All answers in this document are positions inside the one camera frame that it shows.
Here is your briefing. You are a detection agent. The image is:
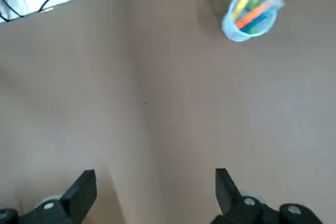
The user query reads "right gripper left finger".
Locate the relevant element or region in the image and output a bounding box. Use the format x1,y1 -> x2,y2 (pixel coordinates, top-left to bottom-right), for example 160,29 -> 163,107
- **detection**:
0,170 -> 97,224

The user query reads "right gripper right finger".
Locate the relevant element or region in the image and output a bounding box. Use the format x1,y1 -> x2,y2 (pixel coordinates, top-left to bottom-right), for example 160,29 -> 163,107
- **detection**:
209,167 -> 323,224

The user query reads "pale blue pen cup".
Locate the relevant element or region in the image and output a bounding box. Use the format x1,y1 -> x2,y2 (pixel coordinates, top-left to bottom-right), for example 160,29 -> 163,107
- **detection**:
222,0 -> 286,42

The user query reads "blue pen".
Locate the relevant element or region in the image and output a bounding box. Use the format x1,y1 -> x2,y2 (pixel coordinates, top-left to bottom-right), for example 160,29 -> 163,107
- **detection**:
240,11 -> 274,35

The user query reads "yellow pen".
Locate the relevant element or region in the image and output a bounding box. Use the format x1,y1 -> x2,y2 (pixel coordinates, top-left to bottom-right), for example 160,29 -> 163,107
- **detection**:
233,0 -> 259,22

